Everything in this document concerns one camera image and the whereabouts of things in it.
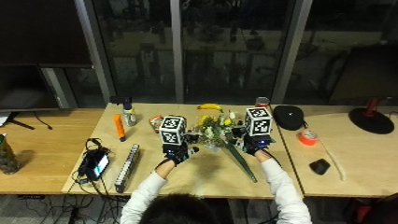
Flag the person's right hand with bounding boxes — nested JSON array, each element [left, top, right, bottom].
[[230, 126, 275, 157]]

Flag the person's left hand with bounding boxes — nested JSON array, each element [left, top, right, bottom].
[[160, 132, 200, 166]]

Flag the yellow and white flower bouquet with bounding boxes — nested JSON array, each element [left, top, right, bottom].
[[194, 109, 258, 184]]

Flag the white marker cube left glove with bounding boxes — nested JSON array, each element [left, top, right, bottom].
[[158, 115, 187, 147]]

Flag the white marker cube glove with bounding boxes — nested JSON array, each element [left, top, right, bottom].
[[158, 115, 187, 147], [242, 106, 274, 137]]

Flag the white marker cube right glove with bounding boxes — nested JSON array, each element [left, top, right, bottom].
[[242, 106, 274, 137]]

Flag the small red snack packet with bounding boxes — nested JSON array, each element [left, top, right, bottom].
[[147, 114, 164, 134]]

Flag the yellow banana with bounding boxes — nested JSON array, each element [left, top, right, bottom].
[[196, 103, 223, 112]]

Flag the red and silver can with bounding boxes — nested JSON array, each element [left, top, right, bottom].
[[254, 96, 271, 109]]

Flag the black oval case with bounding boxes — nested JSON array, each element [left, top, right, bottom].
[[272, 105, 308, 132]]

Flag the orange tape roll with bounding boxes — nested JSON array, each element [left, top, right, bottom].
[[296, 129, 319, 147]]

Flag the grey power strip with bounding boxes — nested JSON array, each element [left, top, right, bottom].
[[113, 143, 142, 194]]

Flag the spray bottle with black trigger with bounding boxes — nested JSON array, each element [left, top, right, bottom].
[[109, 95, 138, 127]]

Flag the orange marker pen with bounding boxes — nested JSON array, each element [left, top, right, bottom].
[[113, 113, 126, 143]]

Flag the the person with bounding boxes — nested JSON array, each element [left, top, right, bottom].
[[119, 148, 312, 224]]

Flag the black computer mouse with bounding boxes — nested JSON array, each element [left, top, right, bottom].
[[308, 158, 331, 175]]

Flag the black device with lit screen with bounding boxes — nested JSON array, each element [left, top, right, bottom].
[[75, 147, 111, 183]]

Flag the black round lamp base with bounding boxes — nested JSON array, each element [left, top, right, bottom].
[[347, 97, 395, 135]]

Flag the black monitor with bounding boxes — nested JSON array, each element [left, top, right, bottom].
[[0, 63, 62, 131]]

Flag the dark green bottle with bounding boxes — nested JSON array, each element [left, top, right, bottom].
[[0, 133, 21, 175]]

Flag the white cord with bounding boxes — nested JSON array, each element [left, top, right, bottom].
[[316, 141, 347, 182]]

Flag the black cables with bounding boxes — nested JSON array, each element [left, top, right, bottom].
[[15, 137, 130, 224]]

